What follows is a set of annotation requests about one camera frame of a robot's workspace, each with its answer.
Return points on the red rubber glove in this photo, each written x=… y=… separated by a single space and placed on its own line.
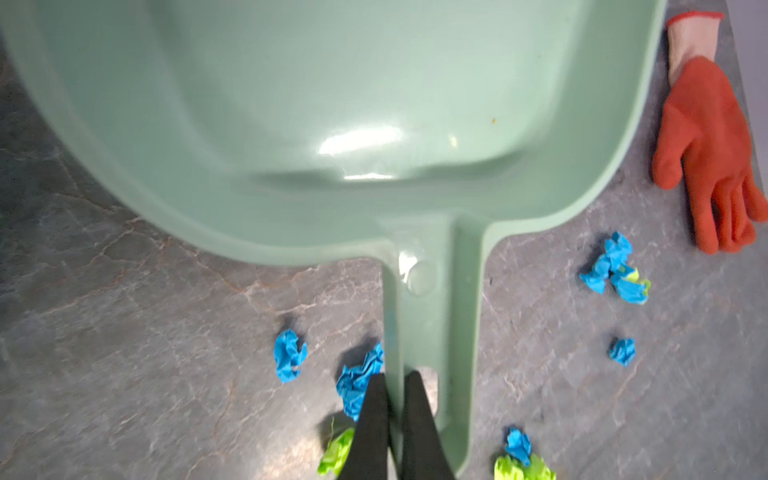
x=704 y=139

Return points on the yellow green scrap middle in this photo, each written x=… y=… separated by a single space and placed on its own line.
x=336 y=453

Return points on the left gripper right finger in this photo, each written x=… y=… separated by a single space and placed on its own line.
x=422 y=453

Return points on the mint green dustpan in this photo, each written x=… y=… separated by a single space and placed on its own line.
x=416 y=133

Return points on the green blue scrap cluster right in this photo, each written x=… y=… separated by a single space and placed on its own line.
x=519 y=462

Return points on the blue scraps near right gripper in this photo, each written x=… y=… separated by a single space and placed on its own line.
x=612 y=267

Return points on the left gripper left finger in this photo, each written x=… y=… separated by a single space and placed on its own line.
x=367 y=458

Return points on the blue scraps near dustpan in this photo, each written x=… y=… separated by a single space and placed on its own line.
x=348 y=373

